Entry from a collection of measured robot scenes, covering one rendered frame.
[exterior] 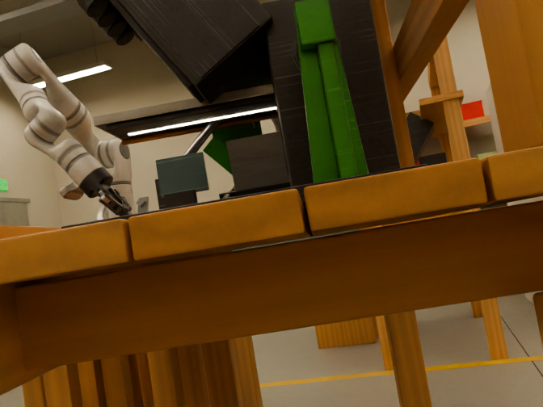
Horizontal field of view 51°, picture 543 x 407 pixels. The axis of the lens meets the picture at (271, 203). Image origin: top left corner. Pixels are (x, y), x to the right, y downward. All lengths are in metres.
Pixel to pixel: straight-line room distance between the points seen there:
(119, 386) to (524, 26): 1.21
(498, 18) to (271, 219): 0.25
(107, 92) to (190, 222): 9.55
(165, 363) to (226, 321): 1.23
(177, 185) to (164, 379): 0.79
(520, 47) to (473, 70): 8.06
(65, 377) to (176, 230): 0.77
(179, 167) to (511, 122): 0.74
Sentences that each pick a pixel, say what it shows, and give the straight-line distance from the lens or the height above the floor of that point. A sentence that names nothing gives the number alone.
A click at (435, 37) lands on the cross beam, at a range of 1.20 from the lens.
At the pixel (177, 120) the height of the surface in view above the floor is 1.10.
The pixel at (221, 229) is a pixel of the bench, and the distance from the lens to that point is 0.44.
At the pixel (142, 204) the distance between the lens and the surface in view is 2.54.
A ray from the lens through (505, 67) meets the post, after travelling 0.53.
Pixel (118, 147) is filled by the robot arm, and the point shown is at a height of 1.23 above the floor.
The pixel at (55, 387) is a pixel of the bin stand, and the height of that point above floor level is 0.64.
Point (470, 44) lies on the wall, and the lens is 8.65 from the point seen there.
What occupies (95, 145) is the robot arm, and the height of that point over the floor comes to 1.25.
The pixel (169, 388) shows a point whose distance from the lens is 1.77.
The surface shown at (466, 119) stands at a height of 2.03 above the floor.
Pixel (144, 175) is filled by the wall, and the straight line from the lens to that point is 9.44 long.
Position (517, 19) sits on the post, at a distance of 0.50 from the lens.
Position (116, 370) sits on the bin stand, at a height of 0.61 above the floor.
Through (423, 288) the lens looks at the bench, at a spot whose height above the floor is 0.78.
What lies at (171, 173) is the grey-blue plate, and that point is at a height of 1.01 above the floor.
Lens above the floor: 0.84
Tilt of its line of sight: 4 degrees up
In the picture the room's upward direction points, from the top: 9 degrees counter-clockwise
